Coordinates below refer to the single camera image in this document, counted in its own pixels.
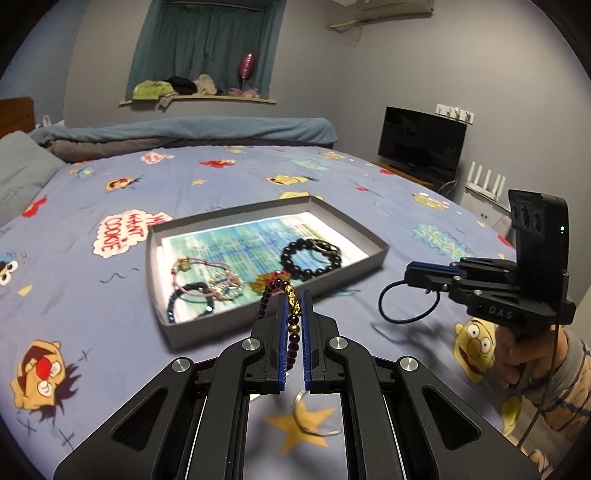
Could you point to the white air conditioner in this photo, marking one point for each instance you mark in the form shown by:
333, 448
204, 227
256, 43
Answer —
397, 7

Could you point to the green cloth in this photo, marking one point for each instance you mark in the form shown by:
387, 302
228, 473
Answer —
150, 90

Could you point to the window sill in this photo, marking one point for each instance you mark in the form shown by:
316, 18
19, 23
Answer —
221, 98

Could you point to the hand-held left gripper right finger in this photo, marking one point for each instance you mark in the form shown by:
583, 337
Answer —
306, 346

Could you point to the grey cardboard box tray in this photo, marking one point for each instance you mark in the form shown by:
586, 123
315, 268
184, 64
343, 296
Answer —
221, 330

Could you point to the white router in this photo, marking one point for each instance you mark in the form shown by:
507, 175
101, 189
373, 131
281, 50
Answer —
485, 191

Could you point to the beige cloth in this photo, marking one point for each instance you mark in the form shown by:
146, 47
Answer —
205, 84

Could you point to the pink balloon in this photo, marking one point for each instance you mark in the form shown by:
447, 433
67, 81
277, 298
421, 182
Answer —
246, 65

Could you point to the grey folded blanket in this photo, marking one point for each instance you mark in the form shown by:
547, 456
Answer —
101, 148

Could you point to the wooden television stand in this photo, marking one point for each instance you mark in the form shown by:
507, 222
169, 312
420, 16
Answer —
415, 174

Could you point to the wooden headboard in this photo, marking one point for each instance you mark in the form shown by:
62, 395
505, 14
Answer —
16, 115

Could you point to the blue folded blanket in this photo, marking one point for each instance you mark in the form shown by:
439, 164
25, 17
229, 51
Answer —
207, 129

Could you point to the air conditioner pipe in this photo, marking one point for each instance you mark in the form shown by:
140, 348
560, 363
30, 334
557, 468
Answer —
341, 25

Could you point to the printed paper sheet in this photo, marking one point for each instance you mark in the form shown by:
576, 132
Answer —
249, 240

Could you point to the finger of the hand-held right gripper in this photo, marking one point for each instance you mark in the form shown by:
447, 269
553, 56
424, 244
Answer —
461, 288
480, 266

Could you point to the black cloth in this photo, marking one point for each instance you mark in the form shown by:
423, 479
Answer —
182, 85

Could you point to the person's right forearm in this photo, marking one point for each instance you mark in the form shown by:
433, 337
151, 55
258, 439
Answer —
568, 387

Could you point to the grey-blue pillow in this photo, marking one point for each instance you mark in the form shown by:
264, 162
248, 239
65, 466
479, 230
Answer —
23, 170

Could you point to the white box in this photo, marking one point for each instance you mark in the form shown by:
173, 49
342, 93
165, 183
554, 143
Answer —
489, 214

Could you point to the person's right hand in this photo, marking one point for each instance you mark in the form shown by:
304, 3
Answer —
517, 360

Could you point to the teal curtain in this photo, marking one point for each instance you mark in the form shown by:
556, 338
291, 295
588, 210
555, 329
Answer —
203, 41

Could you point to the black television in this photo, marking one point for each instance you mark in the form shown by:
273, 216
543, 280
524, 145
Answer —
420, 138

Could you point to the pink cloth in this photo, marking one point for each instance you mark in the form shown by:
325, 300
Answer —
244, 93

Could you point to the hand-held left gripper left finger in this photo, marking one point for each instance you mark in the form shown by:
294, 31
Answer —
280, 346

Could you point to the white wall hook rack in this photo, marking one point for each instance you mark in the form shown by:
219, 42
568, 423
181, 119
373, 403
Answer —
455, 113

